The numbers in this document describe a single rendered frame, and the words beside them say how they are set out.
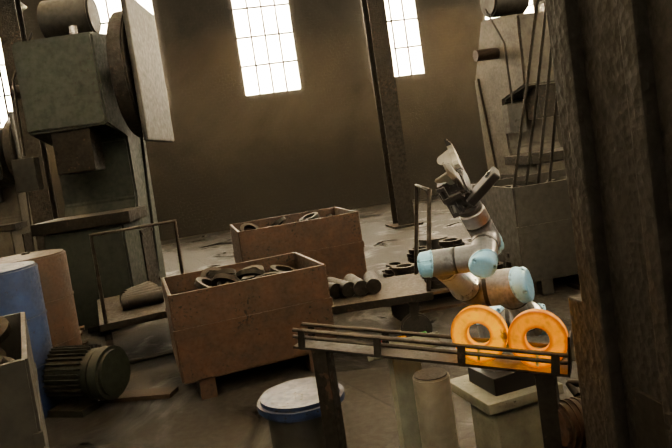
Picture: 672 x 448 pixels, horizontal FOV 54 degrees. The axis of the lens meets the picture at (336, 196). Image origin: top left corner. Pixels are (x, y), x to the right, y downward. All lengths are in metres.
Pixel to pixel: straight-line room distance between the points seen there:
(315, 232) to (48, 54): 2.82
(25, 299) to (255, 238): 1.96
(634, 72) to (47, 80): 5.63
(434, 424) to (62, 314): 3.04
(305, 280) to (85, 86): 3.15
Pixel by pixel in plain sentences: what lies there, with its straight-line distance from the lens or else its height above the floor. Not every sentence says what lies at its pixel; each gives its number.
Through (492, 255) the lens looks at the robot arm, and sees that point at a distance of 1.82.
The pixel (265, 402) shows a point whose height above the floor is 0.43.
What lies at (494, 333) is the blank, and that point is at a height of 0.73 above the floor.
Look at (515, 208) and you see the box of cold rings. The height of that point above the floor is 0.67.
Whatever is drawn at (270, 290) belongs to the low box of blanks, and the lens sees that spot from 3.87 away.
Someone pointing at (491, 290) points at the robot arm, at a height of 0.76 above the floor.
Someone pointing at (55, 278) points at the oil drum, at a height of 0.72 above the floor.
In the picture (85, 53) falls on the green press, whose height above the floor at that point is 2.43.
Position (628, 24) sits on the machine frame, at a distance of 1.25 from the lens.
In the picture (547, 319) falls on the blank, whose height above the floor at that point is 0.76.
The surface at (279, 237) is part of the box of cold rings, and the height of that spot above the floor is 0.64.
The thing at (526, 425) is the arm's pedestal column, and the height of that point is 0.15.
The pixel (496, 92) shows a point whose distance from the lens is 7.72.
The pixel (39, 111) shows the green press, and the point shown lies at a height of 1.99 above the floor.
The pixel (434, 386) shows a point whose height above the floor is 0.50.
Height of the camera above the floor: 1.28
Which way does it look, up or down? 4 degrees down
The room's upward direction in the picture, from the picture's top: 8 degrees counter-clockwise
